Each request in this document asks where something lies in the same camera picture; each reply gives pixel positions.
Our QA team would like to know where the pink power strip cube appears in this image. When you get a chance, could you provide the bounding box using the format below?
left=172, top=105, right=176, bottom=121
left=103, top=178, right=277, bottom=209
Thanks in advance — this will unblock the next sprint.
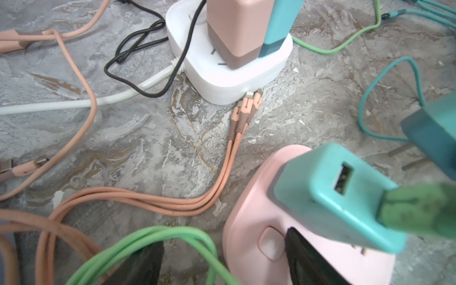
left=222, top=145, right=395, bottom=285

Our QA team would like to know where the teal USB charger plug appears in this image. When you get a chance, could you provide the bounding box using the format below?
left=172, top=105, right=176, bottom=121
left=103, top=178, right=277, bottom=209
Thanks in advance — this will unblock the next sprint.
left=388, top=92, right=456, bottom=181

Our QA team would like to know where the pink charger on white strip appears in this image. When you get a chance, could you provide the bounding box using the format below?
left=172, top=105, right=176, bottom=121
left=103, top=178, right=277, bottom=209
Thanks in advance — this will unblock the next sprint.
left=206, top=0, right=274, bottom=70

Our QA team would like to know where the teal charger on white strip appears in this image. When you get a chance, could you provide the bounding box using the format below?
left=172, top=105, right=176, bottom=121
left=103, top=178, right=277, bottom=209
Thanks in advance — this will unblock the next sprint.
left=258, top=0, right=305, bottom=58

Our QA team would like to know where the white power strip cube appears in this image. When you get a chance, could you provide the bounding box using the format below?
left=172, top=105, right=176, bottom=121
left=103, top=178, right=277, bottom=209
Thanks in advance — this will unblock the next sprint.
left=165, top=0, right=293, bottom=105

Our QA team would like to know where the teal multi-head charging cable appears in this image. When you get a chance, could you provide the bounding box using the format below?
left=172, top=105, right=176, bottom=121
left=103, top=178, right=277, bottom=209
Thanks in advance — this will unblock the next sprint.
left=357, top=0, right=456, bottom=143

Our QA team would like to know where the white power cord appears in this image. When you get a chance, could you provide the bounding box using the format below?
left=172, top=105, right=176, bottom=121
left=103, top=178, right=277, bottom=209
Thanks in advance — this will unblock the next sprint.
left=0, top=58, right=186, bottom=116

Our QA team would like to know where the black cable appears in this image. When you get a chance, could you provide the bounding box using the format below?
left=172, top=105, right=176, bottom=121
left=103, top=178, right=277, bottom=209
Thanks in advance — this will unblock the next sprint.
left=104, top=0, right=207, bottom=99

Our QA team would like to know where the light green USB charger plug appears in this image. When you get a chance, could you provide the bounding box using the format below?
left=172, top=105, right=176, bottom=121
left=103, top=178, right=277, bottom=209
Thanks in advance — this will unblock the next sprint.
left=268, top=143, right=407, bottom=254

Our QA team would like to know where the light green multi-head charging cable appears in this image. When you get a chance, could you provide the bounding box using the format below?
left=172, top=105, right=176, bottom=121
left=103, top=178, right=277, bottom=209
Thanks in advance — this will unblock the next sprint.
left=291, top=0, right=382, bottom=55

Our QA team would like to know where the pink multi-head charging cable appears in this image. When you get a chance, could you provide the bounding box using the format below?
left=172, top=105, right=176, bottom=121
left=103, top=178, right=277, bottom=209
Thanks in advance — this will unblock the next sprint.
left=0, top=0, right=264, bottom=285

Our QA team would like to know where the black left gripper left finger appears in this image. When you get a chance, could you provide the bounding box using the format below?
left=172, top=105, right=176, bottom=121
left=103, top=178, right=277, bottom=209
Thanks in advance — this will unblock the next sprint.
left=103, top=241, right=165, bottom=285

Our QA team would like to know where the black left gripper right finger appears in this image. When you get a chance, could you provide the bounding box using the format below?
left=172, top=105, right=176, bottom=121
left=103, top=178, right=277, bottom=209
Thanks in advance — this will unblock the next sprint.
left=285, top=227, right=349, bottom=285

